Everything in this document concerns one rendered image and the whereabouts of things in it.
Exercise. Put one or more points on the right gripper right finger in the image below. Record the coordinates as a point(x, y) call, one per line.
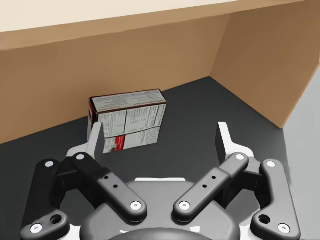
point(212, 180)

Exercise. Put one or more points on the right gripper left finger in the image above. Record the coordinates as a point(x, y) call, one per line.
point(112, 182)

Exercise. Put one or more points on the red and white carton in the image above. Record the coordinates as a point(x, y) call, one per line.
point(136, 117)

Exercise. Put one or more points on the tall board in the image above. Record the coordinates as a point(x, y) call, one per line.
point(155, 57)

